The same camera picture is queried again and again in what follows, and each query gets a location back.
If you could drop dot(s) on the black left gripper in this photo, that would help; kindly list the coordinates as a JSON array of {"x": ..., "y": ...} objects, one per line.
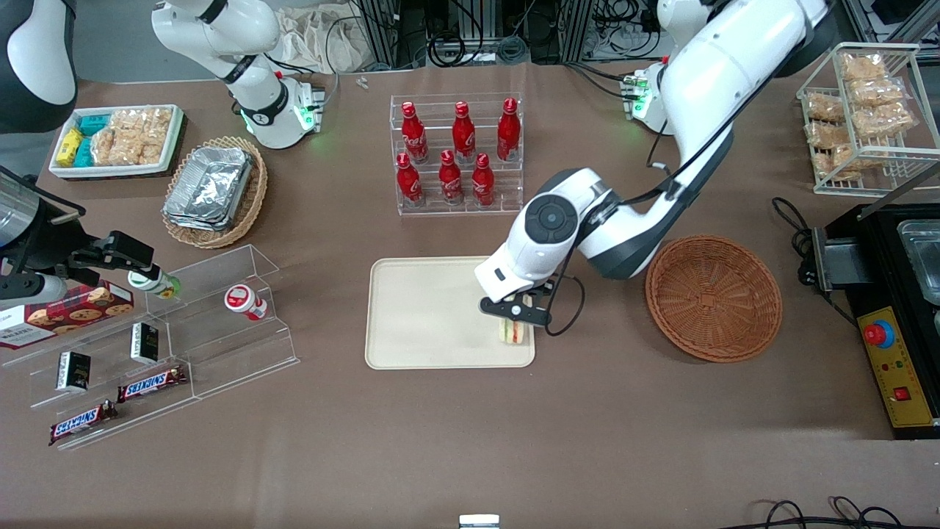
[{"x": 538, "y": 292}]

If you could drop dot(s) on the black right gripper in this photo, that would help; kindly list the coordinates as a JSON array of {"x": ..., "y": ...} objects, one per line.
[{"x": 45, "y": 236}]

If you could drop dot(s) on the triangular sandwich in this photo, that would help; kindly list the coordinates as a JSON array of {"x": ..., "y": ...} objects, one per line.
[{"x": 516, "y": 334}]

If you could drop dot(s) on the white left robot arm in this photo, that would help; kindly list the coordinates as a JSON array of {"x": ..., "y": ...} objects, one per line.
[{"x": 720, "y": 66}]

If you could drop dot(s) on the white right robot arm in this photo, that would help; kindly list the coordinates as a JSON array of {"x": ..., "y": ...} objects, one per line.
[{"x": 266, "y": 103}]

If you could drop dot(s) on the white rectangular snack tray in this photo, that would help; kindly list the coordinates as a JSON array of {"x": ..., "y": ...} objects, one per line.
[{"x": 110, "y": 170}]

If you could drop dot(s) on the beige plastic tray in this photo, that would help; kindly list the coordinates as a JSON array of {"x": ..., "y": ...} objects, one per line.
[{"x": 426, "y": 316}]

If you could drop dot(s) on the light wicker basket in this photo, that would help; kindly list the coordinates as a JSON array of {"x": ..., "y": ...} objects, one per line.
[{"x": 253, "y": 198}]

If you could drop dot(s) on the brown wicker basket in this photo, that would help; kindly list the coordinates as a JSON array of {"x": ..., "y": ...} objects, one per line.
[{"x": 712, "y": 297}]

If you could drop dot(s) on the white bottle with green cap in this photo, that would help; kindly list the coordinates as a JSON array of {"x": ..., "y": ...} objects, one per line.
[{"x": 150, "y": 283}]

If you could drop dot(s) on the red cookie box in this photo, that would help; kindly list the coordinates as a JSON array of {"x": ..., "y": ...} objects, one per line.
[{"x": 73, "y": 312}]

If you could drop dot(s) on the small black box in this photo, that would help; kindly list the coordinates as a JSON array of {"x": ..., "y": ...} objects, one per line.
[
  {"x": 145, "y": 343},
  {"x": 73, "y": 371}
]

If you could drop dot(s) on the teal snack packet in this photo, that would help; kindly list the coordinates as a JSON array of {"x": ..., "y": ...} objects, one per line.
[
  {"x": 94, "y": 124},
  {"x": 83, "y": 153}
]

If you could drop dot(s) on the clear bag of rice crackers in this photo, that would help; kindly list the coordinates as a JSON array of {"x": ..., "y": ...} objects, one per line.
[
  {"x": 143, "y": 121},
  {"x": 103, "y": 147},
  {"x": 139, "y": 152}
]

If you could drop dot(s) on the yellow snack packet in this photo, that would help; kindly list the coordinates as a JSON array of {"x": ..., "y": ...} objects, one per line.
[{"x": 70, "y": 147}]

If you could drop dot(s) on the stack of foil trays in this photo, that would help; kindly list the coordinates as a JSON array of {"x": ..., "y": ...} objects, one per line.
[{"x": 209, "y": 187}]

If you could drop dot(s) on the Snickers bar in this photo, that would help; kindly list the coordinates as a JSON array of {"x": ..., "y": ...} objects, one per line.
[
  {"x": 150, "y": 384},
  {"x": 81, "y": 422}
]

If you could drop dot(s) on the clear acrylic bottle rack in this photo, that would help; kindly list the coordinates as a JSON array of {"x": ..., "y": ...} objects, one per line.
[{"x": 459, "y": 209}]

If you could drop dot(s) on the small bottle with red lid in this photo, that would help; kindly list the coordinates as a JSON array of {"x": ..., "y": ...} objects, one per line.
[{"x": 242, "y": 300}]

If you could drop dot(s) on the clear acrylic step display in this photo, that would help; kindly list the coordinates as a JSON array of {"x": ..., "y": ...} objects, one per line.
[{"x": 220, "y": 345}]

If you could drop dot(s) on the red cola bottle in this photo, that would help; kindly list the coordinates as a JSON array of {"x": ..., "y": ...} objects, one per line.
[
  {"x": 482, "y": 184},
  {"x": 408, "y": 184},
  {"x": 463, "y": 136},
  {"x": 415, "y": 136},
  {"x": 451, "y": 182},
  {"x": 508, "y": 132}
]

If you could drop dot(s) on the beige cloth bag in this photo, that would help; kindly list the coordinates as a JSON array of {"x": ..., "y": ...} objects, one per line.
[{"x": 316, "y": 40}]

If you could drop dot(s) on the grey metal box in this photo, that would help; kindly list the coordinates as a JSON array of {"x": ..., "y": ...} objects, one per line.
[{"x": 841, "y": 264}]

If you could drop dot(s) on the red emergency stop button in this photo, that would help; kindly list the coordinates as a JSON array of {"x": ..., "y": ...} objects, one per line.
[{"x": 878, "y": 334}]

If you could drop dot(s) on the clear bag of fried snacks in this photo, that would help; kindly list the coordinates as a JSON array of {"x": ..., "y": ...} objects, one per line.
[
  {"x": 863, "y": 67},
  {"x": 837, "y": 162},
  {"x": 875, "y": 92},
  {"x": 828, "y": 135},
  {"x": 885, "y": 121},
  {"x": 824, "y": 109}
]

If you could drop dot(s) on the black control box yellow panel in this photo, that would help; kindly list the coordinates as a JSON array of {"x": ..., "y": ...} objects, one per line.
[{"x": 885, "y": 272}]

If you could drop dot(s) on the steel pan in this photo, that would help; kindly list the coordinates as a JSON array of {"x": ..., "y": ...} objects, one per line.
[{"x": 922, "y": 261}]

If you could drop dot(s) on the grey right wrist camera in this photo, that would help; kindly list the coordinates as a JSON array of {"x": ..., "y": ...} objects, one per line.
[{"x": 37, "y": 289}]

